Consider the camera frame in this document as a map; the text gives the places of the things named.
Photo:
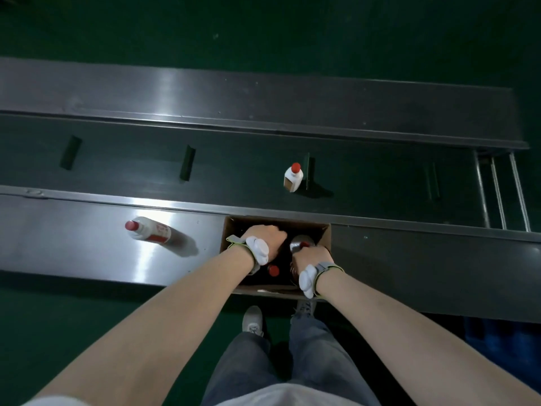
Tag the white shirt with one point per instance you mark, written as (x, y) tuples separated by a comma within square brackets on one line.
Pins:
[(287, 397)]

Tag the black conveyor cleat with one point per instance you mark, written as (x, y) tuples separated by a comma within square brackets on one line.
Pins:
[(187, 163), (308, 172), (70, 153), (432, 181)]

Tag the person's left fingers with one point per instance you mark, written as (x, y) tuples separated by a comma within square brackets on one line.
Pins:
[(280, 237)]

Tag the dark green conveyor belt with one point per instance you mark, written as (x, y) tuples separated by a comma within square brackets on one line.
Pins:
[(236, 181)]

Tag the grey jeans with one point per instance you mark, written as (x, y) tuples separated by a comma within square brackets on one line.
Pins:
[(296, 359)]

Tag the person's left forearm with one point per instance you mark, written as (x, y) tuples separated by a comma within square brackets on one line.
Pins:
[(169, 321)]

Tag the person's right hand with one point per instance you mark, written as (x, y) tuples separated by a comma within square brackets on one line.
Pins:
[(315, 255)]

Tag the steel conveyor side panel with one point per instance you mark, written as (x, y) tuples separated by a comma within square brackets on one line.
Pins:
[(84, 240), (253, 101)]

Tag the white bottle with red cap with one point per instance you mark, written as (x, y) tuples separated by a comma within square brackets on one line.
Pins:
[(148, 230), (301, 241), (293, 177), (274, 271)]

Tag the brown cardboard box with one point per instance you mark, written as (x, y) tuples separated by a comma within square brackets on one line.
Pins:
[(323, 236)]

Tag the grey sneaker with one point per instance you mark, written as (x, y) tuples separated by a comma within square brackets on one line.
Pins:
[(252, 320), (305, 307)]

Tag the person's right forearm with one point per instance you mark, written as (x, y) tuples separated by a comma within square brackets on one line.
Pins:
[(401, 338)]

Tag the blue plastic pallet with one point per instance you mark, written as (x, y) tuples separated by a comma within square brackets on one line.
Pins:
[(503, 350)]

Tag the metal roller rod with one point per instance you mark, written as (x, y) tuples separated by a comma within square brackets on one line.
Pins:
[(498, 193), (481, 190), (520, 192)]

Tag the person's left hand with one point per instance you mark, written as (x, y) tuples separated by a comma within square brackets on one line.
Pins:
[(270, 240)]

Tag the person's right fingers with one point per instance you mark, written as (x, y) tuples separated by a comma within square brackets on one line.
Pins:
[(297, 258)]

